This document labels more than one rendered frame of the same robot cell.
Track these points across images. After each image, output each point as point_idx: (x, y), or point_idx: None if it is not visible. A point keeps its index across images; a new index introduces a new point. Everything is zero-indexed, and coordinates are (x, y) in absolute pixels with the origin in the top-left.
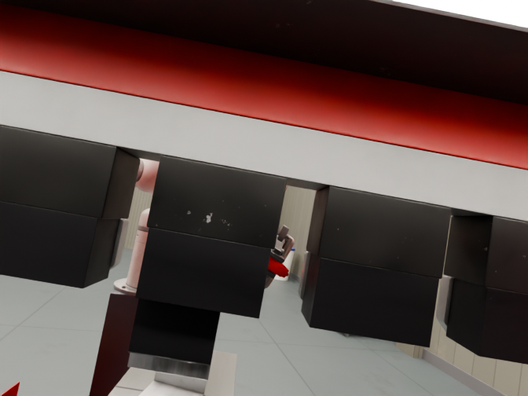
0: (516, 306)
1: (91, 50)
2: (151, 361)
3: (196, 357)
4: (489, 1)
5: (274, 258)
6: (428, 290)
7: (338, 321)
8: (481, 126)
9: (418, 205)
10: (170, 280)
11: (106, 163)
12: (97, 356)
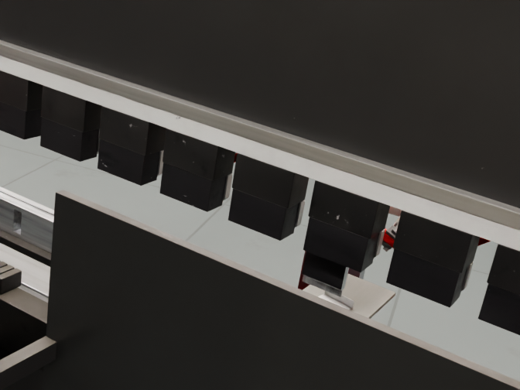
0: (504, 298)
1: None
2: (313, 281)
3: (333, 284)
4: None
5: (391, 236)
6: (452, 277)
7: (401, 282)
8: None
9: (451, 230)
10: (319, 244)
11: (289, 181)
12: (302, 269)
